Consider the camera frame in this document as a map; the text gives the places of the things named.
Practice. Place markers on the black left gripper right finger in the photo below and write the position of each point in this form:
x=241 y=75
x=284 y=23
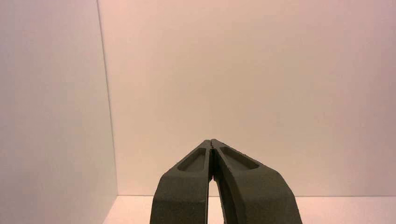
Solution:
x=263 y=198

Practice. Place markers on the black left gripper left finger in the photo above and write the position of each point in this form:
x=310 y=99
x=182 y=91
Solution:
x=182 y=198

